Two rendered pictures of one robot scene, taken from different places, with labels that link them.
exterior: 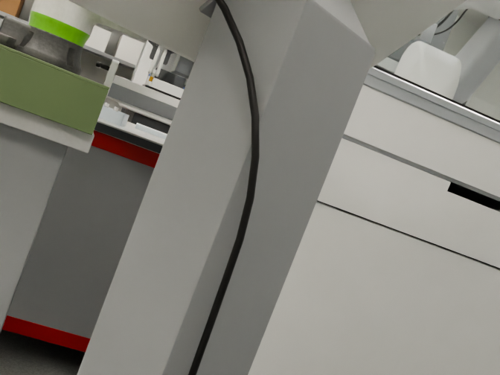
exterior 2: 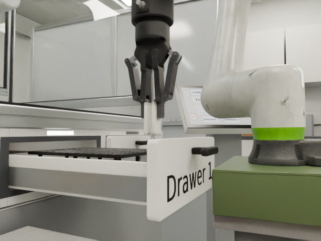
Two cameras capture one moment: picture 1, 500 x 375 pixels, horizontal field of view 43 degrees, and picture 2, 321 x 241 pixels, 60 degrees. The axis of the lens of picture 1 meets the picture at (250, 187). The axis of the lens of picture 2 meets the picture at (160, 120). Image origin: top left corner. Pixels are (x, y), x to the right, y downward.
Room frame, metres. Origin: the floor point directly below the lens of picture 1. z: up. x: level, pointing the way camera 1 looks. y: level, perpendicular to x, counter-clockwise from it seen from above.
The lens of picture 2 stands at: (2.12, 0.74, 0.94)
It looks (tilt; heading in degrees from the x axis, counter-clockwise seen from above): 3 degrees up; 220
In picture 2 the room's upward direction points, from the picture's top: straight up
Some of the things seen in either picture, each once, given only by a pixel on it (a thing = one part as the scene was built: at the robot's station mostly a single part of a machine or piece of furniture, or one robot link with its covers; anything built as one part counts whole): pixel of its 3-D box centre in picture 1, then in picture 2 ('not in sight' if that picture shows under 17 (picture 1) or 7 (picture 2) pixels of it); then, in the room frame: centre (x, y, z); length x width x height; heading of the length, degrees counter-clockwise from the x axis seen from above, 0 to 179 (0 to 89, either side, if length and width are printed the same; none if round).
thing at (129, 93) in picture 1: (180, 113); (96, 167); (1.75, 0.25, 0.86); 0.40 x 0.26 x 0.06; 105
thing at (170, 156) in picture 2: (109, 81); (189, 168); (1.70, 0.45, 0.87); 0.29 x 0.02 x 0.11; 15
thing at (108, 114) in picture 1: (106, 113); not in sight; (1.98, 0.50, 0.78); 0.12 x 0.08 x 0.04; 93
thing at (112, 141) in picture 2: not in sight; (134, 152); (1.47, 0.08, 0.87); 0.29 x 0.02 x 0.11; 15
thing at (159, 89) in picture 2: not in sight; (158, 76); (1.68, 0.36, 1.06); 0.04 x 0.01 x 0.11; 15
